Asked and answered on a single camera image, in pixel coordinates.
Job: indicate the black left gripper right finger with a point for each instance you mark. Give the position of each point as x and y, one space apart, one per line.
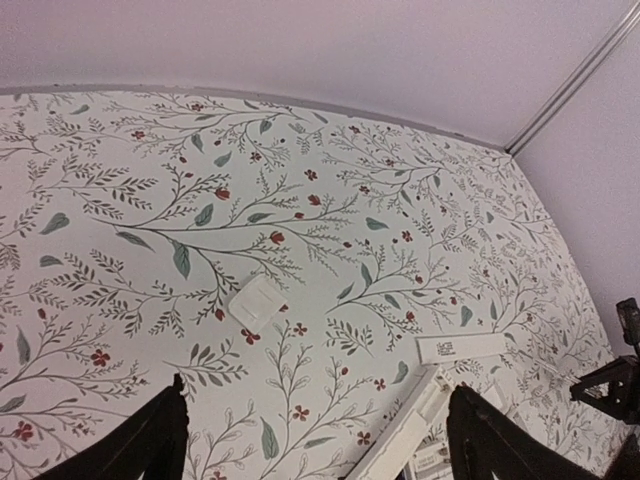
485 444

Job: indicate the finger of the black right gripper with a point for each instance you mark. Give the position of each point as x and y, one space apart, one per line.
612 389

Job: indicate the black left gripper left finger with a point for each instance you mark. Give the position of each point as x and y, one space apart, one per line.
150 444

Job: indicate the white plastic strip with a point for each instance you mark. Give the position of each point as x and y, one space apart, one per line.
447 349

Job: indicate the white battery holder box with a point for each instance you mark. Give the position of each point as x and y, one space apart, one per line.
414 444

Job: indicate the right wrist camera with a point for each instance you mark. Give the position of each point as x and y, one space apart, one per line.
629 317

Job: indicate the floral patterned table mat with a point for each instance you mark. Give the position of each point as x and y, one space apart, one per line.
130 220

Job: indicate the right aluminium frame post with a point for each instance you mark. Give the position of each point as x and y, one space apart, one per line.
578 78

